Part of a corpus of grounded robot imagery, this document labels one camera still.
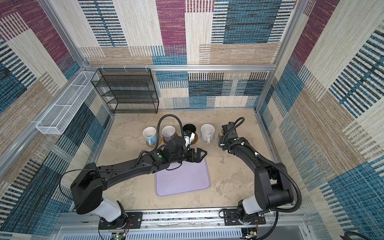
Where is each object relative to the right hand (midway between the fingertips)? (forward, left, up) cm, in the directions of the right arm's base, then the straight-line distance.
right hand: (228, 143), depth 91 cm
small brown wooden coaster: (+8, +41, -7) cm, 42 cm away
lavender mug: (+12, +38, -3) cm, 40 cm away
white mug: (+11, +11, -2) cm, 16 cm away
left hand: (-10, +16, +10) cm, 22 cm away
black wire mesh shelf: (+40, +67, +10) cm, 79 cm away
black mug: (+11, +22, +2) cm, 25 cm away
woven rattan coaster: (+4, +48, -7) cm, 48 cm away
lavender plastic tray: (-17, +24, -8) cm, 31 cm away
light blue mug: (+9, +49, -1) cm, 50 cm away
